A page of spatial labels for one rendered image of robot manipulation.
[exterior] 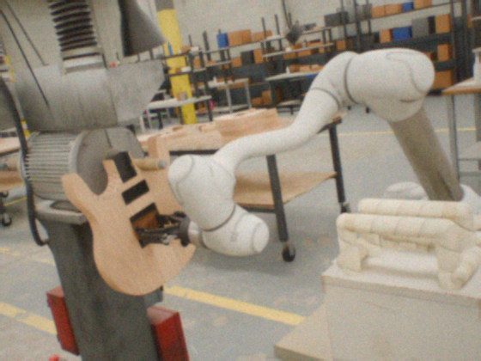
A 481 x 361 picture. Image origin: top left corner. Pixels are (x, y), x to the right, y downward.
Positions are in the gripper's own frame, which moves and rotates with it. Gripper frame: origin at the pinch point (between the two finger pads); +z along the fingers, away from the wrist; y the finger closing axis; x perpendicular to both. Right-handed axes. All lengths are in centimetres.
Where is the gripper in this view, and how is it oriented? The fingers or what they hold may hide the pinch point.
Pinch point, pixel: (149, 225)
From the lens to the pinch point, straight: 154.1
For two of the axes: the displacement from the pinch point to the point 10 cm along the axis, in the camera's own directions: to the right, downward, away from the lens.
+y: 6.1, -4.5, 6.6
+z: -7.4, -0.2, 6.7
